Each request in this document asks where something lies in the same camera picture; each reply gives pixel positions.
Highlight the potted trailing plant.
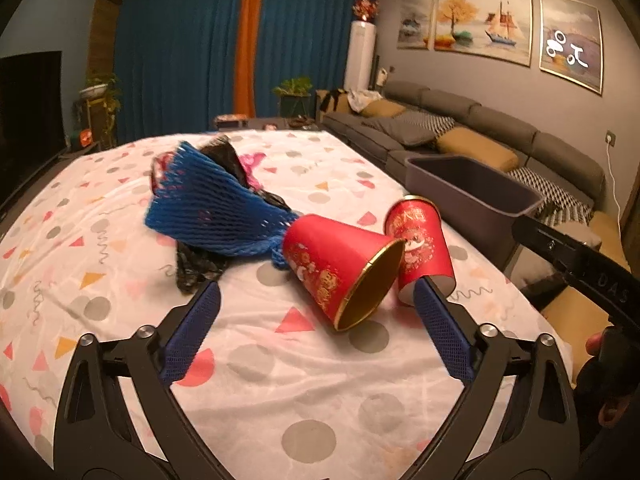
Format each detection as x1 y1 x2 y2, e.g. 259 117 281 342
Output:
80 74 124 137

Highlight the black plastic bag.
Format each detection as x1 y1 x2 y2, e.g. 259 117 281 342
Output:
172 135 297 296

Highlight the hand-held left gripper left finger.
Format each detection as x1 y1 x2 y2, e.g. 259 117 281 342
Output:
52 281 223 480

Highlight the grey sectional sofa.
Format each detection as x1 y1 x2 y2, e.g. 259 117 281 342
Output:
315 80 640 361

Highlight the orange flower arrangement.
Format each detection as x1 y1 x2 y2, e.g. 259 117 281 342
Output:
352 0 380 22

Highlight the wide sailboat painting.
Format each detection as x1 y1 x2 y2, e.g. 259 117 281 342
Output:
433 0 534 67

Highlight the pink plastic bag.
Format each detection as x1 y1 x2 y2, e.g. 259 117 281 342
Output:
236 151 265 183

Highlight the white cable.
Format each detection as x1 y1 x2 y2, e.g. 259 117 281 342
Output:
607 142 626 241

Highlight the grey plastic bin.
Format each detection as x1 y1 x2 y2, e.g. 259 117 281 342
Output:
404 155 545 273

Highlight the blue foam net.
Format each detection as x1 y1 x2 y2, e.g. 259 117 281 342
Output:
144 141 301 268

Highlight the long yellow cushion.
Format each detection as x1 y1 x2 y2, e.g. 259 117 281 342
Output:
436 127 521 172

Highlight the orange curtain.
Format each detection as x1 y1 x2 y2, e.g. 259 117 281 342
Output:
234 0 265 119

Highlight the potted green plant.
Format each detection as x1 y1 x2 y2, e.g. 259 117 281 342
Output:
272 77 314 119

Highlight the patterned white cloth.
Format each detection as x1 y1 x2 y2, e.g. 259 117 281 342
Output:
0 130 576 480

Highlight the wide blue curtain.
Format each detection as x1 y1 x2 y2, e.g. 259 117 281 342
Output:
114 0 246 144

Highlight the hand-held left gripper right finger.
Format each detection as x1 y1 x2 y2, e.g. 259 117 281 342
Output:
414 277 581 480

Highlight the red paper cup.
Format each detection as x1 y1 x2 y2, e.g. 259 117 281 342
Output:
384 195 456 307
281 213 406 333

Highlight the long black white patterned cushion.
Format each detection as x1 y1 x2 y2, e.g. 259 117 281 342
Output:
507 167 594 226

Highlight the small landscape painting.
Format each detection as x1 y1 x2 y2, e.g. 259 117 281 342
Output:
397 0 435 51

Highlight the white standing air conditioner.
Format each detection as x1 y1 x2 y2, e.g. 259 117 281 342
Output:
344 21 376 92

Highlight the purple grey painting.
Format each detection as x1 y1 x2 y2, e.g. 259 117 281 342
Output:
539 0 604 95

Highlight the small black white patterned cushion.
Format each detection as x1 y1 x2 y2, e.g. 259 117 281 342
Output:
400 111 459 136

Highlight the grey television cabinet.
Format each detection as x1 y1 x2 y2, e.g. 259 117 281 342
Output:
0 144 101 211

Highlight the black television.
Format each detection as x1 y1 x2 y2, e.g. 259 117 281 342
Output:
0 51 66 196

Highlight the beige grey cushion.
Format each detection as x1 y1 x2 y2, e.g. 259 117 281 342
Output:
515 222 601 293

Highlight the small yellow cushion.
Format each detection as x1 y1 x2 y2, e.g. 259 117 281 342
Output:
361 100 406 120

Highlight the black garment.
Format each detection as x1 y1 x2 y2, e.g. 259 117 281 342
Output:
320 89 351 114

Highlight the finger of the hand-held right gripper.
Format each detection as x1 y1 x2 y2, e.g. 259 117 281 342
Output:
511 214 583 275

